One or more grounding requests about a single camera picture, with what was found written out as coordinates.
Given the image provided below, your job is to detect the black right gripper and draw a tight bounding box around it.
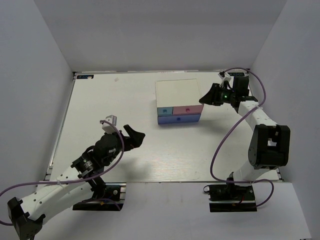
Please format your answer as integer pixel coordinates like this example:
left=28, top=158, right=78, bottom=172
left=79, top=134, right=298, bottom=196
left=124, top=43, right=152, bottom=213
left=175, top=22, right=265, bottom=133
left=199, top=83, right=236, bottom=107

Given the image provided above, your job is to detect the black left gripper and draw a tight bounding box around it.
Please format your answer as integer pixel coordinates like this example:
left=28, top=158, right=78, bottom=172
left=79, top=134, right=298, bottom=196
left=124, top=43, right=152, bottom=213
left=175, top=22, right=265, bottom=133
left=104, top=124, right=145, bottom=166

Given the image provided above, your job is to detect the white pastel drawer box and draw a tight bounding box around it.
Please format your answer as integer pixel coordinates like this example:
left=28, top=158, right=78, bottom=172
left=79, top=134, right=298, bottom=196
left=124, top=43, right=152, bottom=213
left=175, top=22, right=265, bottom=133
left=155, top=78, right=204, bottom=125

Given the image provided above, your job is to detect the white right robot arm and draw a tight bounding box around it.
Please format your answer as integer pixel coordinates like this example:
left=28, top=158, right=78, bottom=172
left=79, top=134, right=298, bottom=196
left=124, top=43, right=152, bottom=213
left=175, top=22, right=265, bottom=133
left=199, top=75, right=291, bottom=200

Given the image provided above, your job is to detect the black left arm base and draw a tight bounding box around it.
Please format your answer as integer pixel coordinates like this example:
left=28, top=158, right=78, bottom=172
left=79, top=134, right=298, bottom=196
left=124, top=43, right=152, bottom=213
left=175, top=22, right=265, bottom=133
left=72, top=183, right=127, bottom=212

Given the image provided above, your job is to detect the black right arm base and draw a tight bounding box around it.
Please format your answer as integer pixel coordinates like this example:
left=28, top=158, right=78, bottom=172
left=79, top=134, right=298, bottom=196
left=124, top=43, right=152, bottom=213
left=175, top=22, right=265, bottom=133
left=203, top=183, right=257, bottom=213

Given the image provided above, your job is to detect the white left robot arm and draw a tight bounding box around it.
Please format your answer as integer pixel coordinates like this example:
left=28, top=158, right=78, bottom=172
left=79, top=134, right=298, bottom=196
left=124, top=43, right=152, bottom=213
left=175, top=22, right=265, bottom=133
left=7, top=123, right=146, bottom=240

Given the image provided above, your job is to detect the right corner logo sticker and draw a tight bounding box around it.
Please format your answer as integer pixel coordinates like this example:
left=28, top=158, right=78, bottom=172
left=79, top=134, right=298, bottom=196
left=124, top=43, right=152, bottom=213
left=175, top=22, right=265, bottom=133
left=228, top=72, right=245, bottom=77

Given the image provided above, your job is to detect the corner logo sticker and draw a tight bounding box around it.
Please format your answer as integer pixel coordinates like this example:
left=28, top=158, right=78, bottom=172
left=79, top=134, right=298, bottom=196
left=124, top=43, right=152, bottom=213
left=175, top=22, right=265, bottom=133
left=76, top=74, right=94, bottom=80
left=228, top=72, right=245, bottom=77

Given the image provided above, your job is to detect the left corner logo sticker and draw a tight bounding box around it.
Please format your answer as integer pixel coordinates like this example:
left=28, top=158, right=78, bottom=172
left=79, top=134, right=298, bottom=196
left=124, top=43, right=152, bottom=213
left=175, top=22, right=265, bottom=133
left=76, top=74, right=94, bottom=80

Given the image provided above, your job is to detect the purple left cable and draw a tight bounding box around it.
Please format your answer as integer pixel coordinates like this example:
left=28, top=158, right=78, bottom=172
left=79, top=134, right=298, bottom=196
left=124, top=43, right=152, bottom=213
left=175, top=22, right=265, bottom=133
left=0, top=120, right=126, bottom=227

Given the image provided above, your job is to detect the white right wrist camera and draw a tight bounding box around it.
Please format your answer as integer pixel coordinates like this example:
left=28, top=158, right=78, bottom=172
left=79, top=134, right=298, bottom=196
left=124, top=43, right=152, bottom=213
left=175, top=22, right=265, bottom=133
left=218, top=71, right=232, bottom=88

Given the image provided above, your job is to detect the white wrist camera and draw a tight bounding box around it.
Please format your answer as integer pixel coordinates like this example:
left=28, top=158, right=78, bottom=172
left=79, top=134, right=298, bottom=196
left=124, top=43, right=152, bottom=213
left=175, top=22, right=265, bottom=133
left=218, top=71, right=232, bottom=88
left=99, top=115, right=117, bottom=134

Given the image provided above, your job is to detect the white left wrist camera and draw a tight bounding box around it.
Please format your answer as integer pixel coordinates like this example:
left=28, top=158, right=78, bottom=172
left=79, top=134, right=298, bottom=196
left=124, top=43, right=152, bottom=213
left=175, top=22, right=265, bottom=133
left=99, top=115, right=117, bottom=134

